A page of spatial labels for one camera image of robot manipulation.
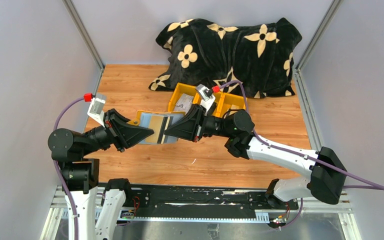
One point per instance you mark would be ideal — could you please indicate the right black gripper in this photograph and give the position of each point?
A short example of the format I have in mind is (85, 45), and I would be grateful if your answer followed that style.
(198, 123)

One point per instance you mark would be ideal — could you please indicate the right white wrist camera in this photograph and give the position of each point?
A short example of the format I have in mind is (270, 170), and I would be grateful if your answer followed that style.
(206, 96)

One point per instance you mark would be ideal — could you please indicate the aluminium frame post left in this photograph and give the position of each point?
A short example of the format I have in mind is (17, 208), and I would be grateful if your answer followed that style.
(76, 18)

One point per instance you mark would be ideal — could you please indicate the aluminium frame post right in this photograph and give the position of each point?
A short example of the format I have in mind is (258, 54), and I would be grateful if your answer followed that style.
(327, 18)

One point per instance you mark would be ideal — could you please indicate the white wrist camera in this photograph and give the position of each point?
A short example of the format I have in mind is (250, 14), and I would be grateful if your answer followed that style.
(95, 110)
(206, 96)

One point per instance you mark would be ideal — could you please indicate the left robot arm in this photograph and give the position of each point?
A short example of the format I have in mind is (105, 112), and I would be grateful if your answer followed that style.
(79, 175)

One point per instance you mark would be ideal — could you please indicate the gold striped credit card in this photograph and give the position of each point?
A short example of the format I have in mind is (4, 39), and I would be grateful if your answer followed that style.
(159, 123)

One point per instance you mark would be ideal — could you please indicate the aluminium frame post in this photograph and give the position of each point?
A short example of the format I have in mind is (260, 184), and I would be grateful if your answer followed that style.
(327, 18)
(76, 18)

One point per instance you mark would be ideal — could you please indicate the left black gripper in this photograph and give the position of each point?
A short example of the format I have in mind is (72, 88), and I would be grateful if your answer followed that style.
(115, 131)

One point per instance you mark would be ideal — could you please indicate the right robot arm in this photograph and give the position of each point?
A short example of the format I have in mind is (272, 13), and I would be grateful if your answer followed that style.
(321, 173)

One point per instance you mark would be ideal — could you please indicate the black floral blanket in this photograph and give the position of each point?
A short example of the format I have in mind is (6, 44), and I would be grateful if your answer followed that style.
(255, 61)

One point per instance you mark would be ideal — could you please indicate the yellow three-compartment bin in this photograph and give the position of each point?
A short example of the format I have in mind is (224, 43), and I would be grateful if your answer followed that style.
(221, 103)

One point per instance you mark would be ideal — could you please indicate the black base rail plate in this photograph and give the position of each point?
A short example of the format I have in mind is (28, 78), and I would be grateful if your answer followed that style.
(198, 202)

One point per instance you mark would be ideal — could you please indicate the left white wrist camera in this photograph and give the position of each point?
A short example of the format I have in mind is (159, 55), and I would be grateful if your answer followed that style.
(95, 110)

